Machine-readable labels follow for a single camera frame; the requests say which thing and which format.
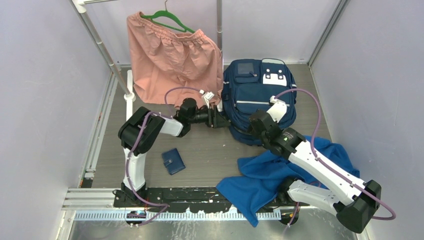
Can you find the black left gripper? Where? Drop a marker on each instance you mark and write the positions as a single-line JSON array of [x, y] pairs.
[[215, 120]]

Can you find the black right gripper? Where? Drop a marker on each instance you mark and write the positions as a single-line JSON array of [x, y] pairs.
[[251, 128]]

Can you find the navy blue backpack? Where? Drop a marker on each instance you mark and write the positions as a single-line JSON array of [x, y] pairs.
[[248, 85]]

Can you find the small blue wallet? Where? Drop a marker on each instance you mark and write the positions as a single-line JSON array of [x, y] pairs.
[[173, 161]]

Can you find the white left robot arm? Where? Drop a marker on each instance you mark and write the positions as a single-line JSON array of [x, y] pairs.
[[140, 131]]

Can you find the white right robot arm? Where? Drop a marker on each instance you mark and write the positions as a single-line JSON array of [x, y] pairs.
[[350, 199]]

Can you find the blue cloth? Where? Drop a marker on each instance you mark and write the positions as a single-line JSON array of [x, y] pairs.
[[258, 183]]

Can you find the pink shorts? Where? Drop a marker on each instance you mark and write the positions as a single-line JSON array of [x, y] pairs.
[[169, 67]]

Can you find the green clothes hanger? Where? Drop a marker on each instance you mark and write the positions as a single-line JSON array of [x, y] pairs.
[[180, 27]]

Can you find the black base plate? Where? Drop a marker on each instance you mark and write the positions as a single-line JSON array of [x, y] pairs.
[[179, 200]]

